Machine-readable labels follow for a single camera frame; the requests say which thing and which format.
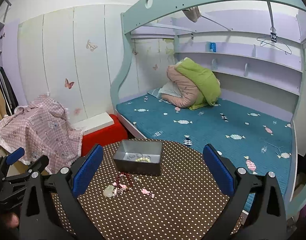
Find dark red bead bracelet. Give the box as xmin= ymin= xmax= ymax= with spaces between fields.
xmin=114 ymin=172 xmax=133 ymax=189

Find person's left hand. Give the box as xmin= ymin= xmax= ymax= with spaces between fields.
xmin=0 ymin=212 xmax=19 ymax=229

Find pink checked cloth cover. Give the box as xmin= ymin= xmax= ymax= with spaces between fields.
xmin=0 ymin=94 xmax=83 ymax=174

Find teal candy print mattress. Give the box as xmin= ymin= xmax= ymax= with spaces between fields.
xmin=115 ymin=93 xmax=293 ymax=213

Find brown polka dot tablecloth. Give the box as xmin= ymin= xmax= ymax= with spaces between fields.
xmin=78 ymin=141 xmax=229 ymax=239

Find white box on stool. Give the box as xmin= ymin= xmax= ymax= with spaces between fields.
xmin=72 ymin=112 xmax=114 ymax=135

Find red stool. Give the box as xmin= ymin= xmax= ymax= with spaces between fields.
xmin=81 ymin=114 xmax=128 ymax=157

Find hanging clothes in wardrobe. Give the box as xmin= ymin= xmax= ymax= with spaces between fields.
xmin=0 ymin=67 xmax=18 ymax=120

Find grey metal tin box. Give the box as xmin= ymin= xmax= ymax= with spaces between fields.
xmin=113 ymin=140 xmax=163 ymax=176

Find pink and green folded quilt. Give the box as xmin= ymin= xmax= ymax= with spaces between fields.
xmin=159 ymin=57 xmax=221 ymax=110

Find white pillow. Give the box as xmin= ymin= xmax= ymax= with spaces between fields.
xmin=158 ymin=81 xmax=182 ymax=98

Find blue item on shelf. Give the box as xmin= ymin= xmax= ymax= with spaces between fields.
xmin=209 ymin=42 xmax=216 ymax=53

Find lilac wall shelf unit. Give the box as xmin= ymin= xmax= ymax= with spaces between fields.
xmin=131 ymin=9 xmax=303 ymax=95

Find white wire hanger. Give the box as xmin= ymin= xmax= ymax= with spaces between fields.
xmin=257 ymin=27 xmax=292 ymax=55

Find teal bunk bed frame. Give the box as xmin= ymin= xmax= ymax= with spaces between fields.
xmin=110 ymin=0 xmax=306 ymax=218

